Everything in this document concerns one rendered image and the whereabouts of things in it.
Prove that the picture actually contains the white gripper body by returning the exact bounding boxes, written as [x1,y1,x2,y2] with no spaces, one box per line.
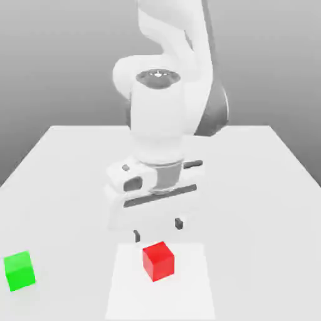
[107,183,202,231]

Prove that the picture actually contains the small red cube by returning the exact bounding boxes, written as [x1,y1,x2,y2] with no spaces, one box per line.
[142,241,176,283]

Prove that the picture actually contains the small green cube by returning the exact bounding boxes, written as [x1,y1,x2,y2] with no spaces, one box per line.
[3,250,37,293]

